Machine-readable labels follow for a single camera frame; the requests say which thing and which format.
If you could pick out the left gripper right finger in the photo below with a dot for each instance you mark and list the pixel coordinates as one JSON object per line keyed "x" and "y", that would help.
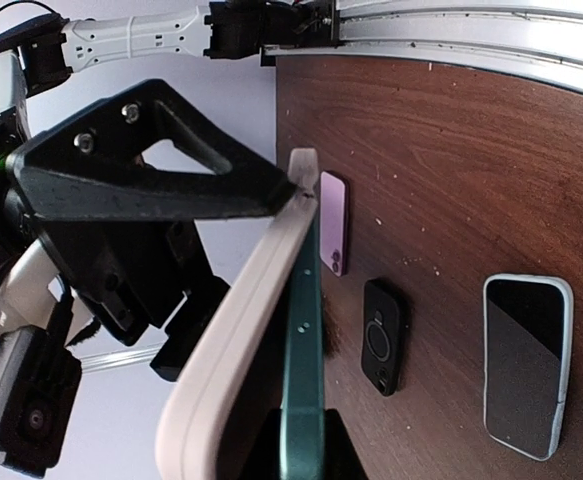
{"x": 341, "y": 459}

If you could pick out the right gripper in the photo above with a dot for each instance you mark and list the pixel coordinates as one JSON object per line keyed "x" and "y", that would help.
{"x": 133, "y": 275}

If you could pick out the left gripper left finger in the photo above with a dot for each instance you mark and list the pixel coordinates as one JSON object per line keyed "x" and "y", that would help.
{"x": 263, "y": 462}

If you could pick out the dark green phone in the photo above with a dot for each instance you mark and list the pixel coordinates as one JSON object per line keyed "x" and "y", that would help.
{"x": 302, "y": 424}

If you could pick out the pink phone case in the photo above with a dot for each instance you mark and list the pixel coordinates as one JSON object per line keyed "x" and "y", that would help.
{"x": 195, "y": 415}

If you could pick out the black phone case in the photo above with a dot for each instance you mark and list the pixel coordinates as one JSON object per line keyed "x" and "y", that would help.
{"x": 385, "y": 322}

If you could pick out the purple phone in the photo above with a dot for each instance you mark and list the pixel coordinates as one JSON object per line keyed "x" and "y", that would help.
{"x": 333, "y": 222}

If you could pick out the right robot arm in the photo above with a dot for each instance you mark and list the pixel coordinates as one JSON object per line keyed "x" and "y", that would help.
{"x": 45, "y": 51}

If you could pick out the middle blue-cased phone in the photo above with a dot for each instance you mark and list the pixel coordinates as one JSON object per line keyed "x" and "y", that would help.
{"x": 528, "y": 337}

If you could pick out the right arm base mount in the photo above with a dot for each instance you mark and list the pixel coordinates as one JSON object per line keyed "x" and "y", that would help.
{"x": 291, "y": 22}

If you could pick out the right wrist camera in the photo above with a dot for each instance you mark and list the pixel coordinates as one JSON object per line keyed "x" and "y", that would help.
{"x": 39, "y": 379}

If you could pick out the aluminium front rail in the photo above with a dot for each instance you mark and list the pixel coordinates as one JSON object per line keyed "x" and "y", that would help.
{"x": 533, "y": 39}

